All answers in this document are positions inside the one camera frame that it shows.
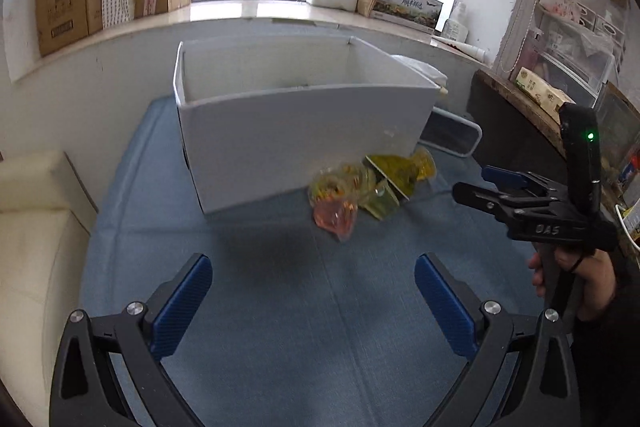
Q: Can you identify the white plastic bottle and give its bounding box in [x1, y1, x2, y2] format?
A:
[442, 2, 471, 44]

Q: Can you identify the white cardboard box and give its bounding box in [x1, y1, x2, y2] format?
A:
[172, 36, 442, 215]

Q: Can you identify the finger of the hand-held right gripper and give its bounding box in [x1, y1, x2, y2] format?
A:
[482, 166, 560, 200]
[452, 182, 561, 228]

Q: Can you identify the blue tablecloth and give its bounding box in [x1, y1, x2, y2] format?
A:
[80, 94, 551, 427]

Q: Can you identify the person's right forearm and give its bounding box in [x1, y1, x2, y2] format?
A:
[570, 252, 640, 427]

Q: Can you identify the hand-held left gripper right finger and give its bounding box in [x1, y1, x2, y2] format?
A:
[414, 253, 581, 427]

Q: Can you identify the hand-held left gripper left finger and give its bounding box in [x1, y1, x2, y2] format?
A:
[49, 253, 213, 427]

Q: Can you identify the orange jelly cup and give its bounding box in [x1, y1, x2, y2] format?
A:
[312, 196, 360, 244]

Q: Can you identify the small white carton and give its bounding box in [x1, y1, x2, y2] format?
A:
[622, 202, 640, 238]

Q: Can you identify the long printed box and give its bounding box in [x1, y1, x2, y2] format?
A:
[369, 0, 444, 32]

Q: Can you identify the yellow translucent snack packet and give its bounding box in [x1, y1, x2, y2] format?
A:
[360, 184, 401, 222]

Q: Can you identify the white tube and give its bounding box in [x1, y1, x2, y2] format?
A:
[431, 36, 487, 64]

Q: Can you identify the clear plastic container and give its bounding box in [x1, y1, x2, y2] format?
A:
[595, 82, 640, 188]

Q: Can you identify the cream leather sofa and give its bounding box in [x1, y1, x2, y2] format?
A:
[0, 149, 101, 413]

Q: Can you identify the beige tissue box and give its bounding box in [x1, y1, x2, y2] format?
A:
[537, 87, 576, 118]
[515, 67, 547, 100]

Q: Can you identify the white cable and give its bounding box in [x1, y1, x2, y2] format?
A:
[615, 204, 640, 253]

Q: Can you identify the person's right hand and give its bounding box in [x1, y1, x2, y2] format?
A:
[527, 251, 619, 323]

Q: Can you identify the clear drawer organiser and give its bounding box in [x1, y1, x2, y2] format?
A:
[530, 0, 628, 98]

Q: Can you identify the clear snack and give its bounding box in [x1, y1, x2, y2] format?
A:
[309, 162, 376, 208]

